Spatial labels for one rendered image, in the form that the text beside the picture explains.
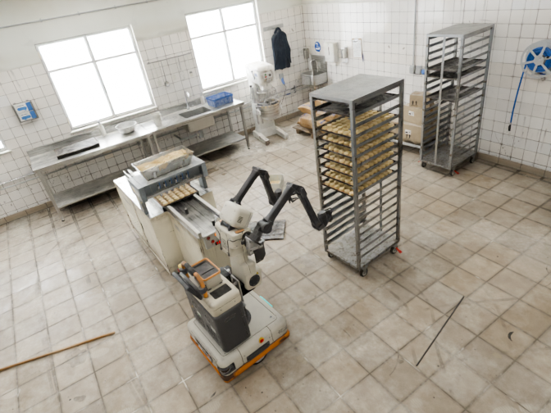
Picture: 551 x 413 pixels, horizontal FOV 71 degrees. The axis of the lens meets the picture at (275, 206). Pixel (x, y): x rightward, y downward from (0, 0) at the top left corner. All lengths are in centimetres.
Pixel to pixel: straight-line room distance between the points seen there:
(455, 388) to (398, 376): 40
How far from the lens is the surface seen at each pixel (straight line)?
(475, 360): 351
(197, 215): 379
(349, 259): 401
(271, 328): 330
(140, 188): 386
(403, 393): 325
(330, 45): 775
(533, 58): 556
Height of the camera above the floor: 273
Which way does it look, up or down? 31 degrees down
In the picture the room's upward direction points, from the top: 10 degrees counter-clockwise
